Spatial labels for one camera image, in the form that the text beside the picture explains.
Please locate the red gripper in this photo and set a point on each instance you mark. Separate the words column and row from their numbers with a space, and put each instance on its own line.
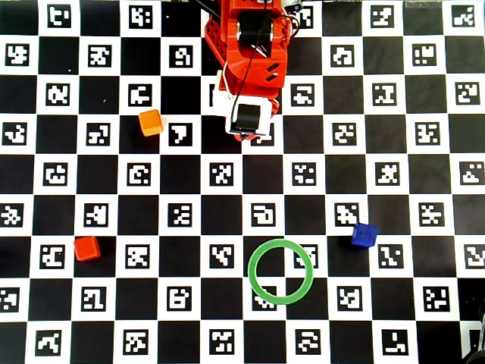
column 248, row 117

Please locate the orange cube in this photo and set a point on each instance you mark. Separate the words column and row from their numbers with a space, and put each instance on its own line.
column 151, row 123

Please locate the blue cube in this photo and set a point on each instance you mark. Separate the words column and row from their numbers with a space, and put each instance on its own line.
column 363, row 235

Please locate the red cube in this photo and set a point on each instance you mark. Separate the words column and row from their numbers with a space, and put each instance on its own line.
column 87, row 248

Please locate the black white marker checkerboard mat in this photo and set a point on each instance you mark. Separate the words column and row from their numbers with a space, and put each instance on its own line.
column 182, row 182

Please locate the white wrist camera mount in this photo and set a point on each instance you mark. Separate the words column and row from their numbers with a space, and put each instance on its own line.
column 220, row 100

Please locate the black camera stand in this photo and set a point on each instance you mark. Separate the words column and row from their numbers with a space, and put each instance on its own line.
column 477, row 358

